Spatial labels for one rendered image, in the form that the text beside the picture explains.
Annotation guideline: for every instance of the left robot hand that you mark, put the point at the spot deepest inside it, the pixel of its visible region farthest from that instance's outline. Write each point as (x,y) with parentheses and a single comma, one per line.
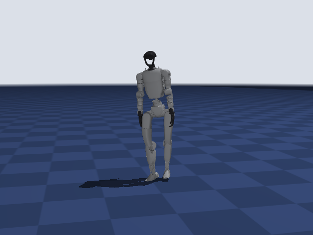
(172,116)

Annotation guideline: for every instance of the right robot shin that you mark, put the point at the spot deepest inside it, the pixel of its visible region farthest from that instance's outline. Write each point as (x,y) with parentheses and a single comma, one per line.
(151,159)

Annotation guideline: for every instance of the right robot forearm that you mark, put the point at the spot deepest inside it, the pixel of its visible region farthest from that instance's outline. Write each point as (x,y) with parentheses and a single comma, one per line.
(140,104)

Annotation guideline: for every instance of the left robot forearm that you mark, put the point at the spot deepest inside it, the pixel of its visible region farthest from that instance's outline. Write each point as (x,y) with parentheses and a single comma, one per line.
(170,100)

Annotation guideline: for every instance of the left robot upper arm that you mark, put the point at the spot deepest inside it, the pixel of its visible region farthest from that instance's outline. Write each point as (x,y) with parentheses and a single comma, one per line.
(167,81)

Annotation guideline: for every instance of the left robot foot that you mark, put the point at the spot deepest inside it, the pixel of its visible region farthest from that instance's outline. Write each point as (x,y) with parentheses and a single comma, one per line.
(166,174)

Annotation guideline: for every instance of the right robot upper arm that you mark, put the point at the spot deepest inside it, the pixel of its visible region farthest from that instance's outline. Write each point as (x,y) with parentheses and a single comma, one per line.
(140,85)

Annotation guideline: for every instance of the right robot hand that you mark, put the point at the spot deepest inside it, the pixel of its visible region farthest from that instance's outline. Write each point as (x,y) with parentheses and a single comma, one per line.
(140,117)

